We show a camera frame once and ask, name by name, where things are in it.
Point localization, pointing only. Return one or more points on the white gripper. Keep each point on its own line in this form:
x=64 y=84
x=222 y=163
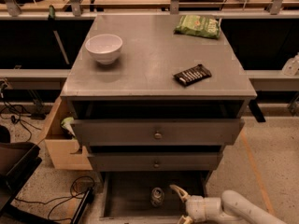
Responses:
x=195 y=206

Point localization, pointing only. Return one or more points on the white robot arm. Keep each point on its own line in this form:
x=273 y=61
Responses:
x=230 y=208

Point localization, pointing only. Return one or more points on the brass middle drawer knob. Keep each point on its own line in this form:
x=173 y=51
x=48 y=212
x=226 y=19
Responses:
x=156 y=165

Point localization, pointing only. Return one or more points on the brass drawer knob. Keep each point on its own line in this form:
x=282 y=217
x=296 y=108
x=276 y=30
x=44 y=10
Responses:
x=156 y=165
x=158 y=136

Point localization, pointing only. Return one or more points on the grey bottom drawer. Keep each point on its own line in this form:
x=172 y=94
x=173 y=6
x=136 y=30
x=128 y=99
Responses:
x=126 y=196

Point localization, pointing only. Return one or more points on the grey drawer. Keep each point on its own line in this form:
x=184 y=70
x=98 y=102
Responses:
x=134 y=123
x=120 y=159
x=126 y=196

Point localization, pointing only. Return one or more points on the brass top drawer knob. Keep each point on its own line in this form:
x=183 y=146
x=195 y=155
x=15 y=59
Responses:
x=158 y=136

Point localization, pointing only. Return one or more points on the grey middle drawer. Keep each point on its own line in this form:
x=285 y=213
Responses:
x=120 y=159

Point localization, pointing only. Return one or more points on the grey drawer cabinet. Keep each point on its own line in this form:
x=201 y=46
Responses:
x=151 y=55

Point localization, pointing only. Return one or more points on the grey top drawer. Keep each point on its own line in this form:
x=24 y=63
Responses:
x=134 y=123

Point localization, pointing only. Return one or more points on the light wooden box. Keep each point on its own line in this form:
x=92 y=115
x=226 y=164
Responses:
x=64 y=152

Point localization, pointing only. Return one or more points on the black snack bar packet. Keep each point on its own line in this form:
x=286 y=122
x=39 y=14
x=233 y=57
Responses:
x=192 y=75

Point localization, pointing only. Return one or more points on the green bag in box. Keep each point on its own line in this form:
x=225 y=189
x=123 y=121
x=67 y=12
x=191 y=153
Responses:
x=66 y=126

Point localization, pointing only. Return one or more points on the black chair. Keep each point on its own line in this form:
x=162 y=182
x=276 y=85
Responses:
x=17 y=163

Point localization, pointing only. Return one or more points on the white ceramic bowl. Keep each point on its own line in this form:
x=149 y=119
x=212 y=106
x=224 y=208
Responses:
x=105 y=49

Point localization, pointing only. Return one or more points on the green chip bag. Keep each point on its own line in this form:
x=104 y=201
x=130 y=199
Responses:
x=196 y=25

